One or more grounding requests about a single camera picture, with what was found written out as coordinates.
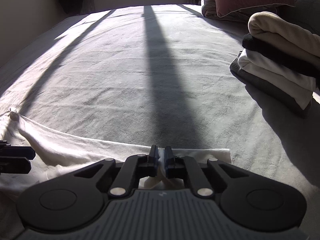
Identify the white pants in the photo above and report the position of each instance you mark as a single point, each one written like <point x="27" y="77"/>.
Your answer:
<point x="75" y="150"/>

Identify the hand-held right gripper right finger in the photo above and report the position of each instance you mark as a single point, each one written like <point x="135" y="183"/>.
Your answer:
<point x="168" y="161"/>

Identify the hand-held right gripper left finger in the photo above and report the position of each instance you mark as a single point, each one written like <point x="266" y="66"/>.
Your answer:
<point x="155" y="160"/>

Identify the black folded garment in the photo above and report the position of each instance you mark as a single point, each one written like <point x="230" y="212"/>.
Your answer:
<point x="272" y="52"/>

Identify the white folded garment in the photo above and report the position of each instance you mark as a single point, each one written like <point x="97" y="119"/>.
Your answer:
<point x="275" y="76"/>

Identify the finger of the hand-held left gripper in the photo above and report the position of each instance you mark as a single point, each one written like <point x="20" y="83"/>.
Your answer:
<point x="22" y="152"/>
<point x="17" y="165"/>

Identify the folded pale quilt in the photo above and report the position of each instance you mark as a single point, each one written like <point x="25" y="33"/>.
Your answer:
<point x="208" y="2"/>

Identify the grey folded garment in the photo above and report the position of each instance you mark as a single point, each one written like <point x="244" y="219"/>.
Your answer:
<point x="270" y="90"/>

